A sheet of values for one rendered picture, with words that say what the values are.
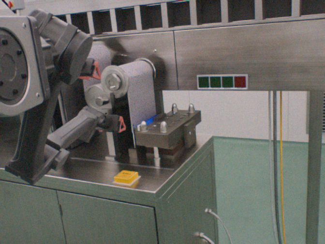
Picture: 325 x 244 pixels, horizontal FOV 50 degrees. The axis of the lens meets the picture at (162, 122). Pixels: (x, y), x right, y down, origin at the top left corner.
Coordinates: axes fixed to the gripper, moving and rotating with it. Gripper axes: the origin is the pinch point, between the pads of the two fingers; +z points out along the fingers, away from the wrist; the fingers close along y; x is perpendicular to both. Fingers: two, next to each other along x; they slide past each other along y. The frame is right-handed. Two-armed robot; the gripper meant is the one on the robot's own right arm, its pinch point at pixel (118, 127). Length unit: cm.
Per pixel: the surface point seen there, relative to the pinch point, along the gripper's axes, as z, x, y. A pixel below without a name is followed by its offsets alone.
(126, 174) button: -3.9, -19.5, 10.2
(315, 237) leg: 89, -36, 75
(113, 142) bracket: 9.6, -4.8, -7.8
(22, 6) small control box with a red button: -17, 55, -56
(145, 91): 16.2, 21.9, 0.8
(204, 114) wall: 274, 81, -63
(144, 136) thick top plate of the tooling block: 8.2, -1.8, 8.6
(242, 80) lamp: 30, 31, 44
